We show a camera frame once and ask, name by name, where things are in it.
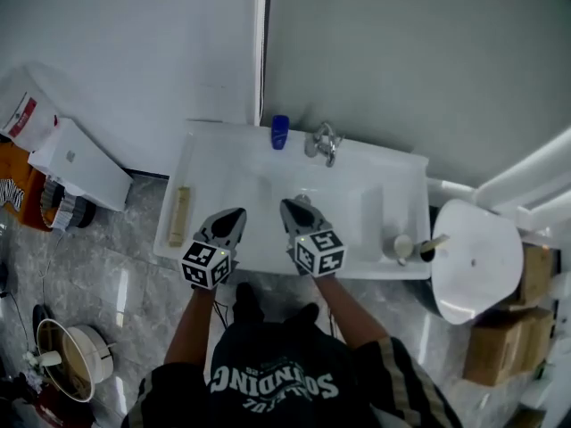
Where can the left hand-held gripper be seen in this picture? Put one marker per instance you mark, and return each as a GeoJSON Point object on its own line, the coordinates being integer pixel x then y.
{"type": "Point", "coordinates": [205, 263]}

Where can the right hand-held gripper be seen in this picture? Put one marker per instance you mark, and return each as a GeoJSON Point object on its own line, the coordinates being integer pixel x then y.
{"type": "Point", "coordinates": [319, 254]}

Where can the person's left forearm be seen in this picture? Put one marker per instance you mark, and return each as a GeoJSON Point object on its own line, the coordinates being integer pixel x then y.
{"type": "Point", "coordinates": [189, 328]}

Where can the person's right forearm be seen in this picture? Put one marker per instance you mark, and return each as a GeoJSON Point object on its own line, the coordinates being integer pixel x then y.
{"type": "Point", "coordinates": [348, 315]}

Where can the chrome sink drain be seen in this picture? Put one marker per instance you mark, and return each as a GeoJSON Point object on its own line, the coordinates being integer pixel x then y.
{"type": "Point", "coordinates": [302, 198]}

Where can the white washbasin sink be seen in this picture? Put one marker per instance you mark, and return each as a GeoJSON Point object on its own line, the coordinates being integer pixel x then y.
{"type": "Point", "coordinates": [250, 172]}

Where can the chrome faucet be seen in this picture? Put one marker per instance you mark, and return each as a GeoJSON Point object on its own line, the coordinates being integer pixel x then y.
{"type": "Point", "coordinates": [323, 143]}

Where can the person's left black shoe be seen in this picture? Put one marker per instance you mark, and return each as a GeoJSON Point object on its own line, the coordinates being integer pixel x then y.
{"type": "Point", "coordinates": [247, 303]}

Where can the person's black shoe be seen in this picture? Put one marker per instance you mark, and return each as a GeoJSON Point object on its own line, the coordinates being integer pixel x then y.
{"type": "Point", "coordinates": [247, 303]}
{"type": "Point", "coordinates": [305, 315]}

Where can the blue bottle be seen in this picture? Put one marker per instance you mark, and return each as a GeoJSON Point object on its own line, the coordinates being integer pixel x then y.
{"type": "Point", "coordinates": [280, 133]}

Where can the person's right black shoe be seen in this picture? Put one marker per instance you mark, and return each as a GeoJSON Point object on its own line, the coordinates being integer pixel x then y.
{"type": "Point", "coordinates": [305, 315]}

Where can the grey round container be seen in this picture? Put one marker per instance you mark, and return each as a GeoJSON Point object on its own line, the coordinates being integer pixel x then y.
{"type": "Point", "coordinates": [397, 248]}

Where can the white water dispenser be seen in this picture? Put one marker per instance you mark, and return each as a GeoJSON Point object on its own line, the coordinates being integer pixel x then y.
{"type": "Point", "coordinates": [85, 167]}

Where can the grey ruffled basket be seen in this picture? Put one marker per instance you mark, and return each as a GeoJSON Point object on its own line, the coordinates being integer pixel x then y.
{"type": "Point", "coordinates": [67, 205]}

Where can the black printed t-shirt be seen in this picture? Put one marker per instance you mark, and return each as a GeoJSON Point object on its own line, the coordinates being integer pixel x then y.
{"type": "Point", "coordinates": [276, 381]}

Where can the orange sofa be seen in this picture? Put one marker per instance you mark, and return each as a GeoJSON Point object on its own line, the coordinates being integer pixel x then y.
{"type": "Point", "coordinates": [20, 167]}

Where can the striped cushion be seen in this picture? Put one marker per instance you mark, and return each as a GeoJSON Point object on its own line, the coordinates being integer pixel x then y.
{"type": "Point", "coordinates": [11, 194]}

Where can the white vase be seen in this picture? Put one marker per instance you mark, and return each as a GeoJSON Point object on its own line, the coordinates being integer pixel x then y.
{"type": "Point", "coordinates": [50, 358]}

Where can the clear water jug red label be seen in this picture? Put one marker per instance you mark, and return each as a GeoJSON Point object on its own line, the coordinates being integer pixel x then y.
{"type": "Point", "coordinates": [27, 105]}

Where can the large cardboard box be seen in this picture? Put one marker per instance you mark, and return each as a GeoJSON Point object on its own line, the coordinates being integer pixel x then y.
{"type": "Point", "coordinates": [504, 346]}

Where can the small cardboard box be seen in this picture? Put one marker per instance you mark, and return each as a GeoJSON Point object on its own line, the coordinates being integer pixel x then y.
{"type": "Point", "coordinates": [535, 274]}

